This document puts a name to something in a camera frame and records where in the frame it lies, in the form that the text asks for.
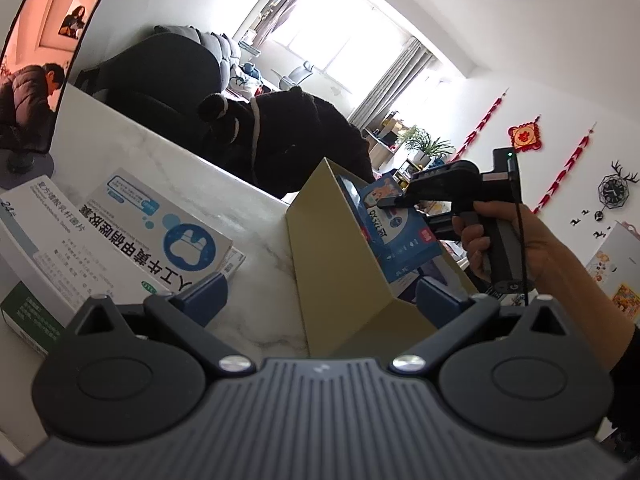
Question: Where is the white blue rabbit medicine box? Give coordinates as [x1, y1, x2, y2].
[80, 169, 232, 292]

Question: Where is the person right forearm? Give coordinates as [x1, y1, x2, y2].
[534, 224, 640, 461]

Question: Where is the large tan cardboard box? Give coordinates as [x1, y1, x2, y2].
[284, 156, 482, 359]

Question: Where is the smartphone on stand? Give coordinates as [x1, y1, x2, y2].
[0, 0, 111, 156]

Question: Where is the person right hand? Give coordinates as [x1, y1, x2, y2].
[454, 202, 565, 294]

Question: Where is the black deer wall clock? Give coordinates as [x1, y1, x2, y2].
[593, 160, 639, 222]

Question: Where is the white office chair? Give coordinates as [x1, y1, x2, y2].
[279, 61, 314, 91]

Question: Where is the red chinese knot ornament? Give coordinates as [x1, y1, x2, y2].
[508, 116, 542, 153]

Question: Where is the grey sofa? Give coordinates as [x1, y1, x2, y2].
[153, 25, 241, 90]

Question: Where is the black dining chair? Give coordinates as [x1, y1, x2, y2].
[75, 32, 222, 151]

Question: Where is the white refrigerator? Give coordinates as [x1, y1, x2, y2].
[586, 222, 640, 325]

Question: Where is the green potted plant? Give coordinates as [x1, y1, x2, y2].
[401, 126, 454, 167]

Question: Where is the black fluffy coat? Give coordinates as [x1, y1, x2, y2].
[196, 87, 374, 198]

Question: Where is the white green medicine box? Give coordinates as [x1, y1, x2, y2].
[1, 176, 167, 356]

